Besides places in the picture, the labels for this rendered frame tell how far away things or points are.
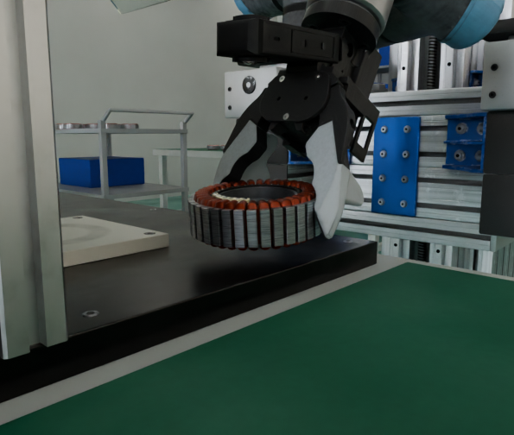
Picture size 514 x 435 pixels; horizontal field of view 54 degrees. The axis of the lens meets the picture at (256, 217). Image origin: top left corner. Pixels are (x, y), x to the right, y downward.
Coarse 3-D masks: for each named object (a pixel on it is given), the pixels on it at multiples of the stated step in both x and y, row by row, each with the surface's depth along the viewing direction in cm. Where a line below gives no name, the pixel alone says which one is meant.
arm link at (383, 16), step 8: (312, 0) 45; (344, 0) 43; (352, 0) 43; (360, 0) 43; (368, 0) 43; (376, 0) 43; (384, 0) 44; (392, 0) 46; (368, 8) 43; (376, 8) 43; (384, 8) 44; (376, 16) 44; (384, 16) 45; (384, 24) 45
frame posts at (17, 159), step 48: (0, 0) 20; (0, 48) 20; (48, 48) 22; (0, 96) 21; (48, 96) 22; (0, 144) 21; (48, 144) 22; (0, 192) 21; (48, 192) 23; (0, 240) 21; (48, 240) 23; (0, 288) 21; (48, 288) 23; (0, 336) 22; (48, 336) 23
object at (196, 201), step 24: (216, 192) 42; (240, 192) 44; (264, 192) 44; (288, 192) 43; (312, 192) 39; (192, 216) 39; (216, 216) 37; (240, 216) 36; (264, 216) 36; (288, 216) 36; (312, 216) 38; (216, 240) 37; (240, 240) 36; (264, 240) 36; (288, 240) 37
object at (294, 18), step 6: (288, 6) 105; (294, 6) 104; (300, 6) 103; (306, 6) 103; (288, 12) 105; (294, 12) 104; (300, 12) 103; (282, 18) 108; (288, 18) 105; (294, 18) 104; (300, 18) 103; (294, 24) 104; (300, 24) 103
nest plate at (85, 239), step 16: (64, 224) 48; (80, 224) 48; (96, 224) 48; (112, 224) 48; (64, 240) 41; (80, 240) 41; (96, 240) 41; (112, 240) 41; (128, 240) 41; (144, 240) 42; (160, 240) 43; (64, 256) 37; (80, 256) 38; (96, 256) 39; (112, 256) 40
